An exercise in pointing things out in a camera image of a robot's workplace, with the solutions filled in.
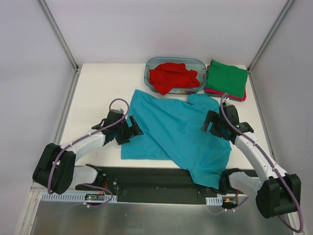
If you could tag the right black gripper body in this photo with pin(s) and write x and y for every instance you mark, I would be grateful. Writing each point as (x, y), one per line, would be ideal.
(214, 126)

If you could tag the right aluminium table rail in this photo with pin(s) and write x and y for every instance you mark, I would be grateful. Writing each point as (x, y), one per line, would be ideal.
(260, 111)

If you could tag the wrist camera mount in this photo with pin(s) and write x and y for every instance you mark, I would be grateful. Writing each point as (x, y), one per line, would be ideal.
(119, 111)
(225, 101)

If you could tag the folded green t shirt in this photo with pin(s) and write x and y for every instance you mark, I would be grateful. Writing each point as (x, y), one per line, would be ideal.
(227, 79)

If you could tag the teal t shirt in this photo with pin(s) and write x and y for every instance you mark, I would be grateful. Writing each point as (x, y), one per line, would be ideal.
(172, 131)

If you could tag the red t shirt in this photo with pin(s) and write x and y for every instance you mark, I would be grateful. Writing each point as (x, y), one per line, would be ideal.
(169, 75)

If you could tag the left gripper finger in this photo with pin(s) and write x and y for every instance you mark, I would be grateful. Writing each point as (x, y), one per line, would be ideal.
(135, 129)
(123, 139)

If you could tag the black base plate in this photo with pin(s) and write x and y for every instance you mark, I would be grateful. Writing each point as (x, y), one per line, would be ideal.
(153, 185)

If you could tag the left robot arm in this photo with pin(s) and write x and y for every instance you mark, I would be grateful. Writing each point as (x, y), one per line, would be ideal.
(56, 168)

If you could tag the right white cable duct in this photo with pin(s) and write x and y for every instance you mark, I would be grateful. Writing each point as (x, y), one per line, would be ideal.
(214, 201)

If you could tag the left white cable duct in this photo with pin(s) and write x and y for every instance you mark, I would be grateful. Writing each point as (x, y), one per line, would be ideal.
(79, 197)

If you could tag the aluminium frame post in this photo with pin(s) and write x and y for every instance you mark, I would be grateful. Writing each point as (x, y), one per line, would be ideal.
(57, 33)
(271, 33)

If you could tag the left aluminium frame post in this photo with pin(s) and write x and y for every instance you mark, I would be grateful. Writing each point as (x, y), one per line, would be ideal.
(57, 33)

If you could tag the clear blue plastic bin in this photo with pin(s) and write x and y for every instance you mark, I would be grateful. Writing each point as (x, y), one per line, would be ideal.
(191, 64)

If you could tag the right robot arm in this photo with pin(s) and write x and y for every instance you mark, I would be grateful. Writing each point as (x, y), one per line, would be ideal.
(275, 192)

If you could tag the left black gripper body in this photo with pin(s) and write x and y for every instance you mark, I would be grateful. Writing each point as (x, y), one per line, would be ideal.
(126, 133)

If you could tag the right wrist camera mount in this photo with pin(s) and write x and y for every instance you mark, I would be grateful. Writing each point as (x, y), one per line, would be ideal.
(225, 101)

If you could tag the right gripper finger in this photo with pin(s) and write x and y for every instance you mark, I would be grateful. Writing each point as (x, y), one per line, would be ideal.
(206, 127)
(212, 117)

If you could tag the left aluminium table rail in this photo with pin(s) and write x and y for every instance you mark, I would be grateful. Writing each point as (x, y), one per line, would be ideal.
(57, 137)

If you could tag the aluminium table rail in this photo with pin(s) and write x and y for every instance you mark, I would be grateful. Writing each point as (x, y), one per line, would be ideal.
(57, 137)
(260, 111)

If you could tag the right aluminium frame post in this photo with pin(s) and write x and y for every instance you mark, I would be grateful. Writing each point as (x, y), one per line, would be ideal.
(271, 33)

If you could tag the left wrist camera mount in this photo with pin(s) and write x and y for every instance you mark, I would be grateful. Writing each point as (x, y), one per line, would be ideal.
(119, 111)

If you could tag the white cable duct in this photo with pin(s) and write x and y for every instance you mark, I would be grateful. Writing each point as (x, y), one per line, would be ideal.
(79, 197)
(214, 201)

